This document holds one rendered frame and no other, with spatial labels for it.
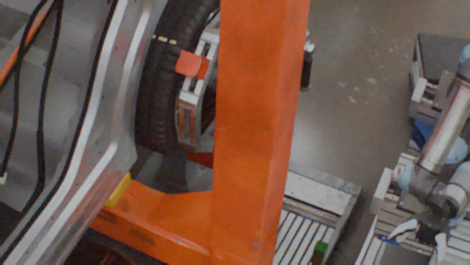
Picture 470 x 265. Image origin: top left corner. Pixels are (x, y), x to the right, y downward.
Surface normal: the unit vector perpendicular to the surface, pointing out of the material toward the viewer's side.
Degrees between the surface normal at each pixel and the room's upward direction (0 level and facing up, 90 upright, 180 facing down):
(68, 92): 6
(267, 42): 90
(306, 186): 0
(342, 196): 0
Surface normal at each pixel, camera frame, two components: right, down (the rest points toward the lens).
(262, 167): -0.43, 0.65
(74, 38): -0.33, 0.18
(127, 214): 0.05, -0.68
